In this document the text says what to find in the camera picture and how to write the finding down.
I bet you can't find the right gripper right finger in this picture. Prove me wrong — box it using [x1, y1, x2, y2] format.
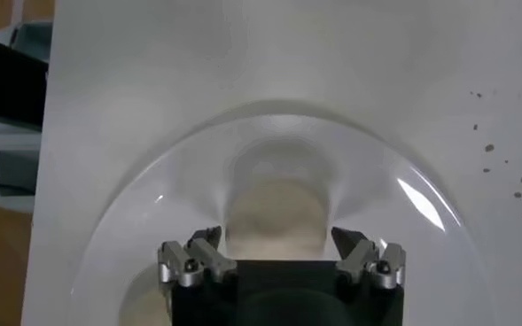
[330, 226, 407, 290]

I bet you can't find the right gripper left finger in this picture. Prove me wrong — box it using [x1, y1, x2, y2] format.
[157, 225, 238, 289]

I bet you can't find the white steamed baozi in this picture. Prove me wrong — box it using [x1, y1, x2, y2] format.
[118, 265, 173, 326]
[224, 179, 331, 261]

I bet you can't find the white round plate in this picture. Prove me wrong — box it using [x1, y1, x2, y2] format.
[67, 113, 495, 326]

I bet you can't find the grey rectangular block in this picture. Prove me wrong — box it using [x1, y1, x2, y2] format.
[0, 149, 41, 197]

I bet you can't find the black robot body panel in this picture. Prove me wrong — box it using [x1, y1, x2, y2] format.
[0, 34, 50, 133]

